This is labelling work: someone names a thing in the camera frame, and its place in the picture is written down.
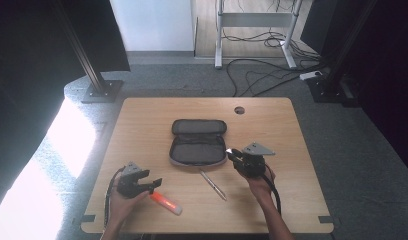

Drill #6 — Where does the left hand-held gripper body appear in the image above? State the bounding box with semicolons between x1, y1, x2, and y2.
116;161;150;200

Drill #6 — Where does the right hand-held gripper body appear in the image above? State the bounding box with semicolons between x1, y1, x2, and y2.
236;141;277;179

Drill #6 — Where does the orange highlighter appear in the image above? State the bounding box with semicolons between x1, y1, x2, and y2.
149;190;184;217

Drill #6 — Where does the silver pen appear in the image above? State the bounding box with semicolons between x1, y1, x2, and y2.
199;169;228;202

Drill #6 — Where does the grey fabric pencil case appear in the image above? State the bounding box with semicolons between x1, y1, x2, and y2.
168;118;229;168

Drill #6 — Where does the person's left hand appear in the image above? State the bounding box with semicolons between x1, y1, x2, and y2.
108;184;152;225

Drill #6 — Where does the person's right hand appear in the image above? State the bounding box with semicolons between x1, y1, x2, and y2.
245;165;277;200

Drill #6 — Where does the white power strip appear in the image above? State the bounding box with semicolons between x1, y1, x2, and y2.
298;70;324;82

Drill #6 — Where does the black metal stand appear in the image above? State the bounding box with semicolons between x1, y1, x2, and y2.
53;0;124;105
306;0;380;105

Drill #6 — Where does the dark curtain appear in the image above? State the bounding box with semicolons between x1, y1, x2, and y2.
300;0;408;179
0;0;132;209

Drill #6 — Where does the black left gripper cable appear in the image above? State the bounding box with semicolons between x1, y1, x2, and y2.
103;166;127;228

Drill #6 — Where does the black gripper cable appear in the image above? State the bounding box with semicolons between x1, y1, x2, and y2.
103;166;127;228
262;164;283;216

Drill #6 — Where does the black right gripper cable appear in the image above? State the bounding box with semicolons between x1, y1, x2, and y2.
262;164;283;216

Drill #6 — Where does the black floor cable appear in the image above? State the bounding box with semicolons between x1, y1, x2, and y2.
225;57;328;98

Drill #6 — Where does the bundle of black cables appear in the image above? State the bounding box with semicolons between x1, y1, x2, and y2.
221;28;322;62

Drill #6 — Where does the white desk frame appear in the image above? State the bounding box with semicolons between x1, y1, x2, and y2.
214;0;305;70

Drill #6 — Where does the white wall panel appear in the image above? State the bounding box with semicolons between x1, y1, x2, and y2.
109;0;197;53

